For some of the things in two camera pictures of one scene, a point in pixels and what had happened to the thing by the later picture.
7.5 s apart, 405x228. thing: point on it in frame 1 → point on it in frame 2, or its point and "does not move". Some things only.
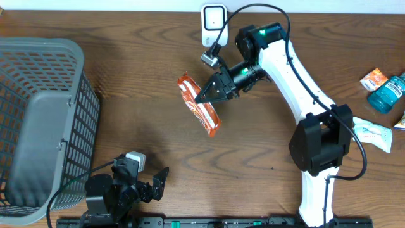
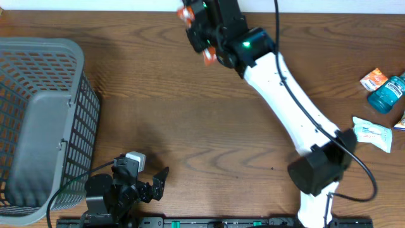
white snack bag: (400, 125) does not move
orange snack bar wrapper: (204, 113) → (185, 12)
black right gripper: (227, 90) → (199, 38)
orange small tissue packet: (374, 80) does not move
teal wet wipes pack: (377, 134) does not move
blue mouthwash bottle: (392, 90) does not move
